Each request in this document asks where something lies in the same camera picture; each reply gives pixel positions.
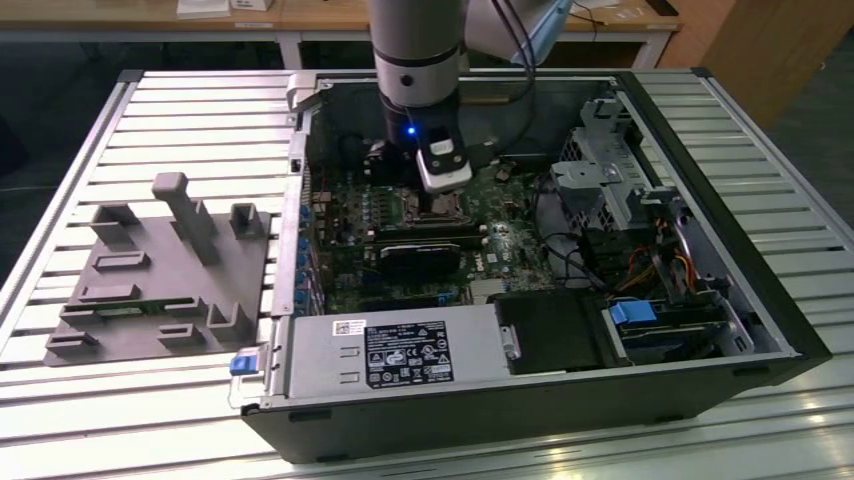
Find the CPU socket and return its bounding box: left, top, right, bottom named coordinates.
left=396, top=188, right=479, bottom=227

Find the black RAM slot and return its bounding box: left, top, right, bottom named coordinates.
left=379, top=225, right=481, bottom=233
left=379, top=234, right=483, bottom=242

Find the green motherboard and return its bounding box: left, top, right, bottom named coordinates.
left=306, top=154, right=556, bottom=317

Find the black graphics card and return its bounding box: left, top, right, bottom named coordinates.
left=374, top=241, right=464, bottom=278

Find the silver drive cage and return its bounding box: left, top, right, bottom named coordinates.
left=547, top=98, right=676, bottom=232

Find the silver chipset heatsink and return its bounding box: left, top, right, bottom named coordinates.
left=468, top=278, right=513, bottom=304

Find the gray parts rack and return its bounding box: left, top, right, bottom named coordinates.
left=40, top=171, right=274, bottom=370

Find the silver power supply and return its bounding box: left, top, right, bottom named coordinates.
left=261, top=303, right=520, bottom=402

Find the wooden desk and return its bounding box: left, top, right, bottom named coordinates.
left=0, top=0, right=685, bottom=71

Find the blue disk carrier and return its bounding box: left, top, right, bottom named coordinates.
left=605, top=297, right=732, bottom=367

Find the blue plastic latch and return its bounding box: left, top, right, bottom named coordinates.
left=226, top=349, right=258, bottom=378

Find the green RAM stick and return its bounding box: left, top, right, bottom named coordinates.
left=92, top=305, right=172, bottom=319

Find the wooden cabinet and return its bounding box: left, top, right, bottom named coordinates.
left=656, top=0, right=854, bottom=129

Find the black PC case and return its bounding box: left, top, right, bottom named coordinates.
left=238, top=66, right=834, bottom=464

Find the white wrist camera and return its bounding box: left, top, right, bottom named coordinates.
left=412, top=126, right=475, bottom=195

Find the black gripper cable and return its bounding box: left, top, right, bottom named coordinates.
left=489, top=0, right=540, bottom=159

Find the yellow power wire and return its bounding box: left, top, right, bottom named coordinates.
left=616, top=254, right=699, bottom=294

